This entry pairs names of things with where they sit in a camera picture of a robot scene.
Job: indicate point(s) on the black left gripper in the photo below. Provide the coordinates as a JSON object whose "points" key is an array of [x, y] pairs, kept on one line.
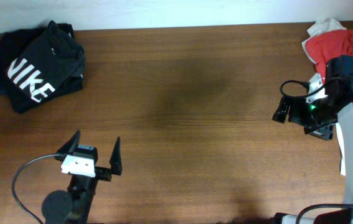
{"points": [[100, 171]]}

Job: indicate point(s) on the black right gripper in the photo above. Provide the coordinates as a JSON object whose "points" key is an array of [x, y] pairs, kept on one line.
{"points": [[296, 112]]}

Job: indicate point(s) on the dark green t-shirt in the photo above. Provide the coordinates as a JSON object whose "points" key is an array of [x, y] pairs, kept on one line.
{"points": [[46, 63]]}

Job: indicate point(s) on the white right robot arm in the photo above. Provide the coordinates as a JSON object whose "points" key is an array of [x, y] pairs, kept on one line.
{"points": [[339, 95]]}

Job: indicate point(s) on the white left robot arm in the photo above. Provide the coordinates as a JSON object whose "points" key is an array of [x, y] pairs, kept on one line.
{"points": [[73, 204]]}

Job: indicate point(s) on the red and white garment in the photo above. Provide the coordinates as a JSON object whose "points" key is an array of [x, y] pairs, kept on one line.
{"points": [[327, 39]]}

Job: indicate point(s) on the folded black garment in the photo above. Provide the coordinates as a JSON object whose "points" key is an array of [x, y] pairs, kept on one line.
{"points": [[12, 44]]}

